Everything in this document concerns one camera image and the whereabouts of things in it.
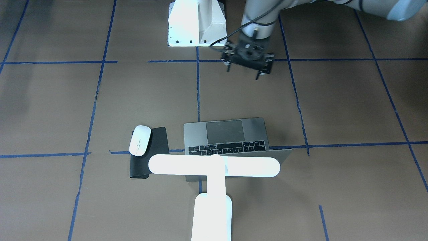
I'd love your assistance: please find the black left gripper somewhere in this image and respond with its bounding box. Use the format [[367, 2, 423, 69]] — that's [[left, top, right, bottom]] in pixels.
[[221, 32, 274, 80]]

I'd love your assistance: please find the grey laptop computer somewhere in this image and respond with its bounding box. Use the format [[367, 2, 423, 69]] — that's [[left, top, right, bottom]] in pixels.
[[183, 117, 292, 165]]

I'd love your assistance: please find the black mouse pad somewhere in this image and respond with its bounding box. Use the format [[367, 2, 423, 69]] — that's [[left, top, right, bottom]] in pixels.
[[130, 127, 169, 179]]

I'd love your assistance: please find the white computer mouse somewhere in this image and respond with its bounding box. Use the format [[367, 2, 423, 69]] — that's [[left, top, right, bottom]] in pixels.
[[129, 125, 151, 157]]

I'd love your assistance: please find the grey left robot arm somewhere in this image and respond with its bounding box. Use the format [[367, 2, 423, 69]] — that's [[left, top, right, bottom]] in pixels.
[[221, 0, 427, 75]]

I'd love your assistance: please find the white desk lamp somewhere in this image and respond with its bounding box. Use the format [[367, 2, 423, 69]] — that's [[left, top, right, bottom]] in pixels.
[[148, 154, 280, 241]]

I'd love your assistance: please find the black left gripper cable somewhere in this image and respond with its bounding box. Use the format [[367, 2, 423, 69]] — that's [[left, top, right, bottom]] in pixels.
[[209, 0, 288, 47]]

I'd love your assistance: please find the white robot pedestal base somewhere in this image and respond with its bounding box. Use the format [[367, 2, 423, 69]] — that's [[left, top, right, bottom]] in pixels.
[[167, 0, 227, 47]]

